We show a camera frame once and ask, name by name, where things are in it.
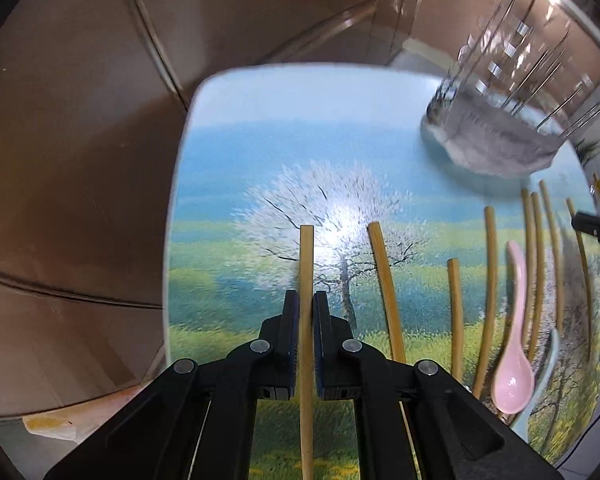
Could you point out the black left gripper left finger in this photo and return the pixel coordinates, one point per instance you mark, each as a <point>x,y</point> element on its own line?
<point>194,421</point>

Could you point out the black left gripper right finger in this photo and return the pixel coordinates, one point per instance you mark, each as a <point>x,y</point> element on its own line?
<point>415,421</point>

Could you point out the bamboo chopstick pair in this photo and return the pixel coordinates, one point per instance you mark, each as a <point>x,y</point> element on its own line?
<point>539,275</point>

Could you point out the long bamboo chopstick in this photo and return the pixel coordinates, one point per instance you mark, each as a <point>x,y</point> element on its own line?
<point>491,297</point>

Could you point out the short-looking bamboo chopstick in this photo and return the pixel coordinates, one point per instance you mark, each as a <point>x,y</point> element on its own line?
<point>457,320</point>

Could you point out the pink ceramic spoon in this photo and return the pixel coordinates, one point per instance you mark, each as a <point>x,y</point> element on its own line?
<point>513,381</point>

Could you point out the light blue ceramic spoon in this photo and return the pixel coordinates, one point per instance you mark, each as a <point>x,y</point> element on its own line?
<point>520,424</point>

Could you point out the paper scrap on floor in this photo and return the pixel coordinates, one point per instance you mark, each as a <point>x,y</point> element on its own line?
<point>79,421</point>

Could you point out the grey wrap on holder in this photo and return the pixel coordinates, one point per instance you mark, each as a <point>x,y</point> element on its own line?
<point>486,140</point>

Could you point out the landscape print table mat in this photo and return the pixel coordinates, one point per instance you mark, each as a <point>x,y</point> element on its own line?
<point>409,248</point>

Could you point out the wire utensil holder basket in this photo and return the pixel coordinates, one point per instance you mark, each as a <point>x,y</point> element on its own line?
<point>536,61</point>

